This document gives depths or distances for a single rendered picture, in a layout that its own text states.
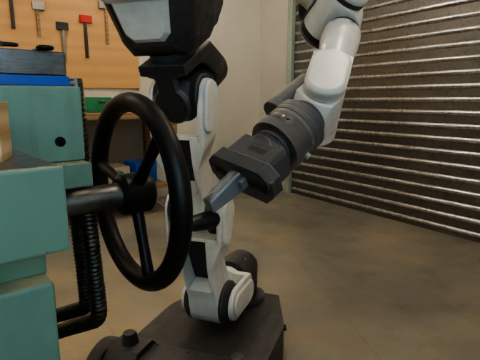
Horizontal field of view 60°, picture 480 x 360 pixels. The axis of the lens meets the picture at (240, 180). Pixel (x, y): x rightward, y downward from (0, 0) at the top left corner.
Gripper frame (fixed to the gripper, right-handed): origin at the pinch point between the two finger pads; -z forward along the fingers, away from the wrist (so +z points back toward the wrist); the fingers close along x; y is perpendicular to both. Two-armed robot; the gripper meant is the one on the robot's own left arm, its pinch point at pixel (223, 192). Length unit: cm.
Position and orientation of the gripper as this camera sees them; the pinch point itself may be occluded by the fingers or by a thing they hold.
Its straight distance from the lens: 57.3
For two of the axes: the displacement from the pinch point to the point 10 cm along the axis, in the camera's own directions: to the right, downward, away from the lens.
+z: 6.7, -5.9, 4.5
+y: -2.4, -7.4, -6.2
